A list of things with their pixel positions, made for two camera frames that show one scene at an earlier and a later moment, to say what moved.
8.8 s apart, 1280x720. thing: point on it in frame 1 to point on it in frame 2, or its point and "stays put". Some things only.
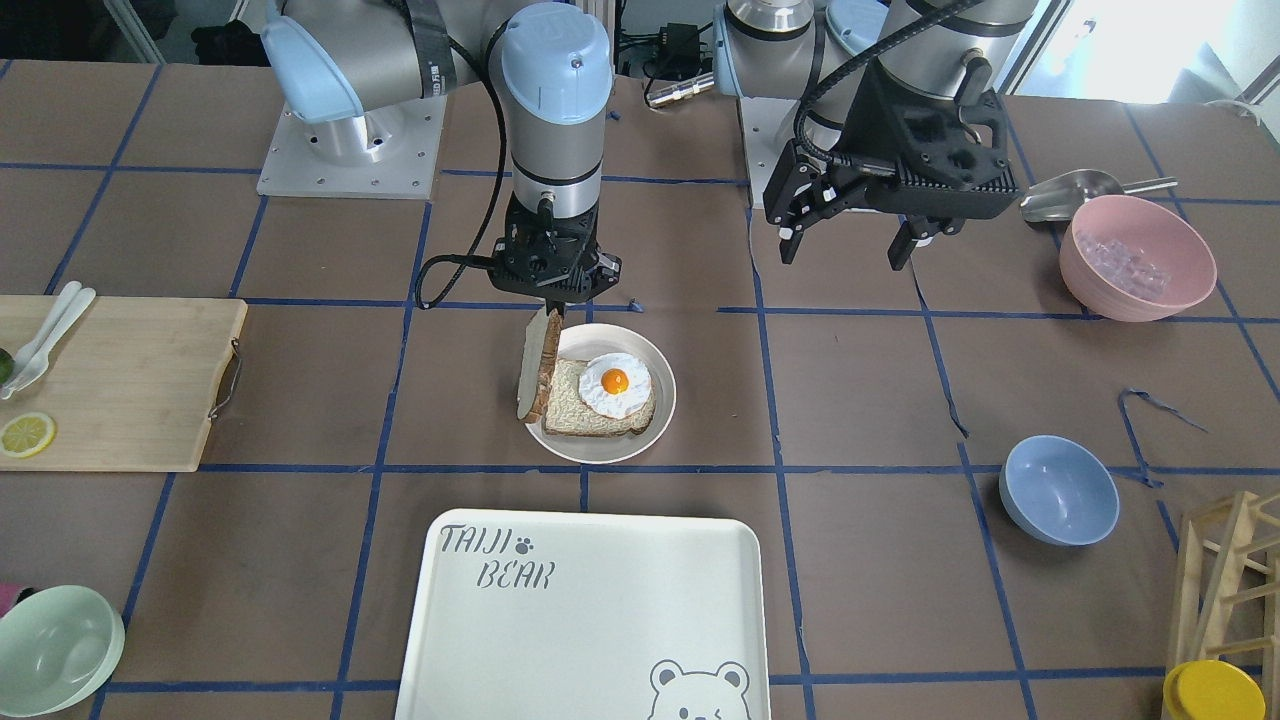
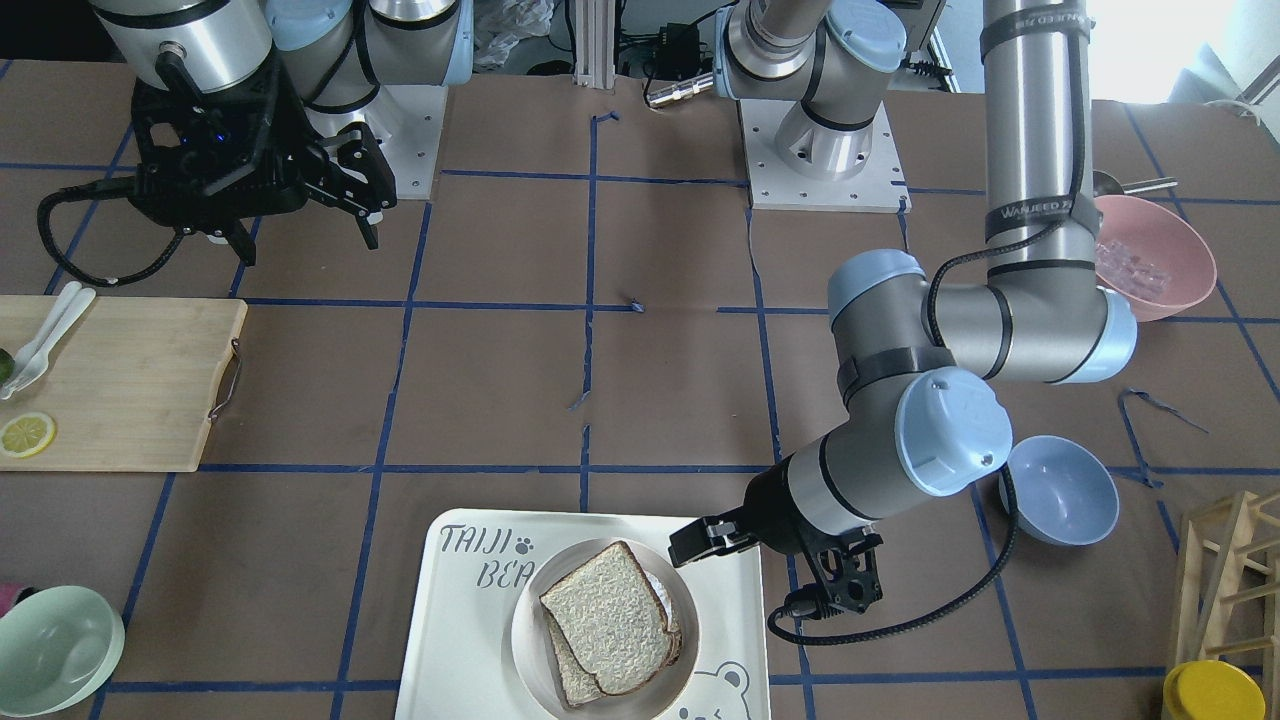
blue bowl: (1060, 491) stays put
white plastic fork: (41, 363) stays put
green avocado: (7, 367) stays put
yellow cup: (1211, 690) stays put
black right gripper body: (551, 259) to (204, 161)
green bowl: (59, 646) stays put
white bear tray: (585, 615) stays put
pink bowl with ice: (1135, 259) stays put
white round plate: (580, 343) to (605, 628)
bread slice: (542, 347) to (611, 616)
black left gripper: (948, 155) to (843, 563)
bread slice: (567, 413) to (579, 681)
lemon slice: (28, 435) stays put
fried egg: (615, 385) to (661, 592)
